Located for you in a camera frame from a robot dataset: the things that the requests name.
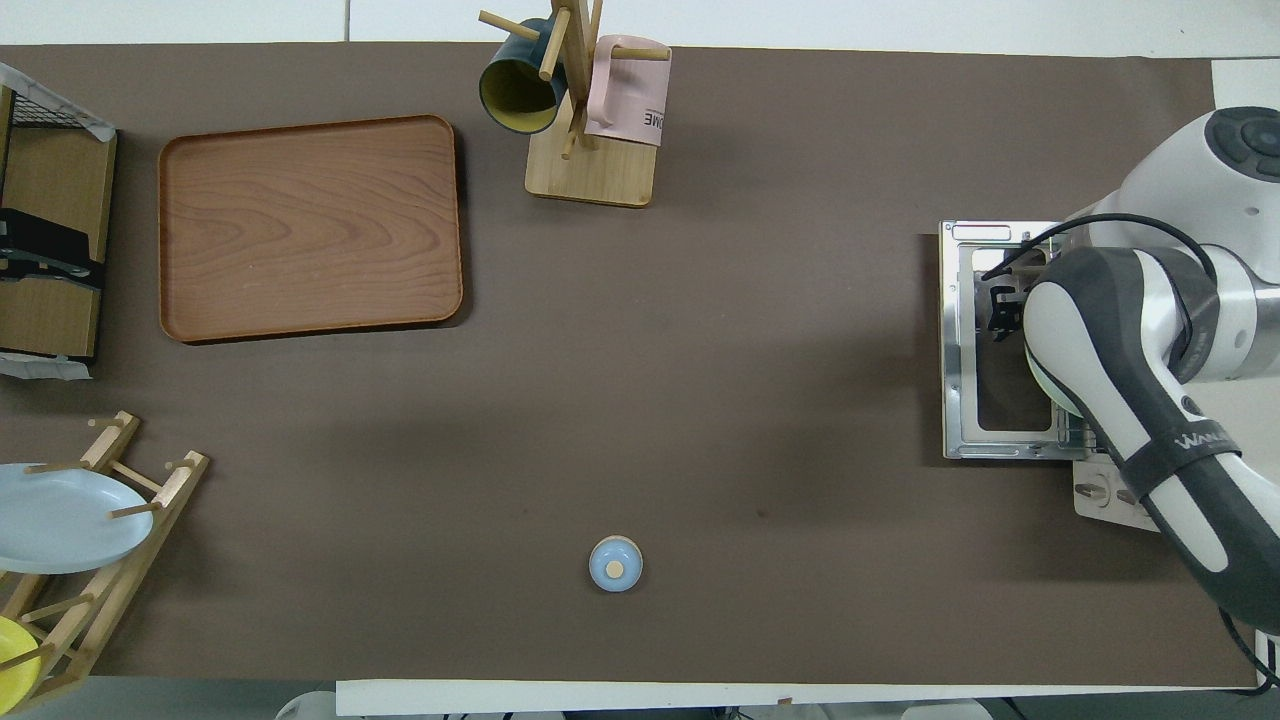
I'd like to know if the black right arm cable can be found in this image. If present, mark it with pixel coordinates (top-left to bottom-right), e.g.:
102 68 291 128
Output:
980 213 1219 286

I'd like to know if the brown table mat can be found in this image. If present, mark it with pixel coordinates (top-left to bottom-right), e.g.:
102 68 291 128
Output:
0 42 1259 691

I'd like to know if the brown wooden tray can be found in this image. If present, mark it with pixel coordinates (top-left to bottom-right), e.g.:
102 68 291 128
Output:
158 114 465 346

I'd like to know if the light blue plate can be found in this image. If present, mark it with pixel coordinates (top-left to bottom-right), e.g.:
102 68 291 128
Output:
0 462 155 576

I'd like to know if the black wire basket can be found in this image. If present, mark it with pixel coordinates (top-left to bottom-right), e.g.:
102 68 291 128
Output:
0 85 106 133

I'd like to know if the blue bell with wooden knob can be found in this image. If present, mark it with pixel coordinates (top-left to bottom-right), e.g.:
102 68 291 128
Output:
588 536 644 593

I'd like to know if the dark blue mug yellow inside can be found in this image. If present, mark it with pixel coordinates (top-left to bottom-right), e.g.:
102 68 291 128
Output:
478 18 569 136

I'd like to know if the clear plastic wrap piece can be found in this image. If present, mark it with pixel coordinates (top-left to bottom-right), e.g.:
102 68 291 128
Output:
0 350 93 382
0 62 117 141

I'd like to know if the wooden mug tree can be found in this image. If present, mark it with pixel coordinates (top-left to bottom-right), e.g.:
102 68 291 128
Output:
478 0 673 209

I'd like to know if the yellow plate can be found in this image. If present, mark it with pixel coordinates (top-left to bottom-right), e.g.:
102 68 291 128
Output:
0 616 43 711

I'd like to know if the wooden shelf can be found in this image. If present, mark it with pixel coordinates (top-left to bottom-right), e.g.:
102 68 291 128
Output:
0 85 118 363

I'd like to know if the pink mug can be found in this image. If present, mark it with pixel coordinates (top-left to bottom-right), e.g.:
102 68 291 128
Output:
584 34 673 148

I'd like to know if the wooden dish rack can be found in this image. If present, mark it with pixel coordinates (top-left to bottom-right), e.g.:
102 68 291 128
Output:
0 410 211 713

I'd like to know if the black oven power cable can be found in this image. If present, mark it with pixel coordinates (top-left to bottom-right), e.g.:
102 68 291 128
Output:
1218 608 1280 698

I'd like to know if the white toaster oven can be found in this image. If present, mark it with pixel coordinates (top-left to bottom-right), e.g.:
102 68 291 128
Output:
1045 218 1169 533

